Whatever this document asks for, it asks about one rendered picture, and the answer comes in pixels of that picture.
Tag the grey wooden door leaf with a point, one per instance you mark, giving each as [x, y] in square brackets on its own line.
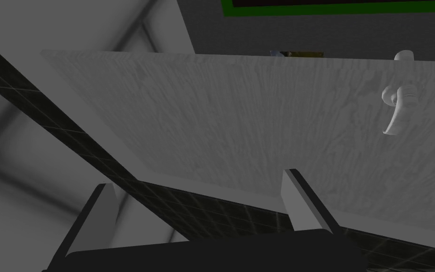
[247, 124]

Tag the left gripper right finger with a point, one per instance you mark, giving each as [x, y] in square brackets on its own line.
[303, 206]

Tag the green framed dark picture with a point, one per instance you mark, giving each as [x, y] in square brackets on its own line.
[334, 6]

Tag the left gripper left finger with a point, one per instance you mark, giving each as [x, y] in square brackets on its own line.
[96, 223]

